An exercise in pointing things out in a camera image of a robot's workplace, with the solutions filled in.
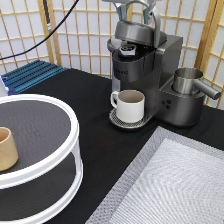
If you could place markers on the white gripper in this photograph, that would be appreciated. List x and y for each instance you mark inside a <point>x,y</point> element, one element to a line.
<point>122,9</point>

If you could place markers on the coffee machine lid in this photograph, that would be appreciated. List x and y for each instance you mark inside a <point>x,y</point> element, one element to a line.
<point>149,35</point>

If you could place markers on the white coffee pod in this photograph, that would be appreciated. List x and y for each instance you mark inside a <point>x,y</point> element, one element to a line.
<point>128,50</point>

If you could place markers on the grey coffee machine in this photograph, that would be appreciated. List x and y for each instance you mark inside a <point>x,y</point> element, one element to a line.
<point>151,71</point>

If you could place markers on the wooden shoji screen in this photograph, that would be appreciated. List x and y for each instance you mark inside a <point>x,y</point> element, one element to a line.
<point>74,34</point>

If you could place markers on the steel milk frother jug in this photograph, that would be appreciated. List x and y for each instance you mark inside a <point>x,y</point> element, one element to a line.
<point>188,81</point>

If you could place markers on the white ceramic mug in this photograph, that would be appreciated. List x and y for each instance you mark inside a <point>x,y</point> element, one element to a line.
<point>128,104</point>

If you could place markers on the blue ridged mat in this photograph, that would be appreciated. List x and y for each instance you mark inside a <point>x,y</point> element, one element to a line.
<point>29,75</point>

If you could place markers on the grey woven placemat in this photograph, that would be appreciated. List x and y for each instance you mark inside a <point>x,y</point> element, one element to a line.
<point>172,180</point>

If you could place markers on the white two-tier round shelf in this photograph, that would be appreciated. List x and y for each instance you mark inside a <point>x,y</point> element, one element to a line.
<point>49,169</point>

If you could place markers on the tan wooden cup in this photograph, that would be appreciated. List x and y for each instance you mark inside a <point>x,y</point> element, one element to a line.
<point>8,150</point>

